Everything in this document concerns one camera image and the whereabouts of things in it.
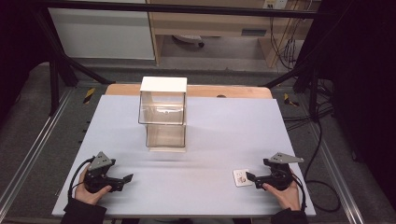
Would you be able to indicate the person's right hand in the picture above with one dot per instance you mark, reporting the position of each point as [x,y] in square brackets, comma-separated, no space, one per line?
[285,196]

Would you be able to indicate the wooden desk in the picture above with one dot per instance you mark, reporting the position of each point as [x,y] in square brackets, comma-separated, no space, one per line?
[214,23]

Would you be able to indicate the wooden table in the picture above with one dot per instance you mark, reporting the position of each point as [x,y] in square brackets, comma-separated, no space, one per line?
[211,90]

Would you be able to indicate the aluminium floor rail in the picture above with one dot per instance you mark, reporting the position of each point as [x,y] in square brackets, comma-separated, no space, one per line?
[31,149]
[334,174]

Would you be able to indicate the pale lavender table mat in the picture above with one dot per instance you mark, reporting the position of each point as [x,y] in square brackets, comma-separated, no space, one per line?
[202,161]

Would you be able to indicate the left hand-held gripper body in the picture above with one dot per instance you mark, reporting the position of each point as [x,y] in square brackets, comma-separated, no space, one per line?
[100,171]

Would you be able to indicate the office chair base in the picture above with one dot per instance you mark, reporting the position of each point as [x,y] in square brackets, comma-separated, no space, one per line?
[190,39]

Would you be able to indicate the black metal frame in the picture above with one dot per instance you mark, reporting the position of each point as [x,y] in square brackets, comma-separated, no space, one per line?
[174,8]

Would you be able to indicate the clear acrylic drawer cabinet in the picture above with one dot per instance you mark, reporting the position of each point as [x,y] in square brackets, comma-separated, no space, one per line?
[163,109]

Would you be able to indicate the yellow and black tape marker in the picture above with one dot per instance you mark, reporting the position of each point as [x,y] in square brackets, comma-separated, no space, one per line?
[290,101]
[89,95]

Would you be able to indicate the person's left hand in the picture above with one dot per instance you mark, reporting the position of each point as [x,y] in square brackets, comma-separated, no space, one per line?
[88,194]

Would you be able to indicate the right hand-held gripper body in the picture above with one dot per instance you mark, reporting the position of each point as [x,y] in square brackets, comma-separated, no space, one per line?
[280,172]

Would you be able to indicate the small white card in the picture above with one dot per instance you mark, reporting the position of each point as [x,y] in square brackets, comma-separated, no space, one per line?
[241,179]

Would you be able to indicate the white power strip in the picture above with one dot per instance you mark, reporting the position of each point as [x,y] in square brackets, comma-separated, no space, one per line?
[275,3]

